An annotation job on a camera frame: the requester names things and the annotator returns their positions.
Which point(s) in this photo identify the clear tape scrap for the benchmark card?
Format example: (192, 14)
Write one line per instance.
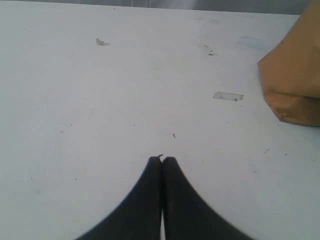
(228, 96)

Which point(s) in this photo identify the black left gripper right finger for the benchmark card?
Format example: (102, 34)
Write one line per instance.
(186, 215)

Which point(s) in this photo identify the brown paper shopping bag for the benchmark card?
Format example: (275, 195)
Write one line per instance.
(290, 73)

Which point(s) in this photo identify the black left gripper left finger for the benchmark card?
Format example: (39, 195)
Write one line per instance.
(138, 216)

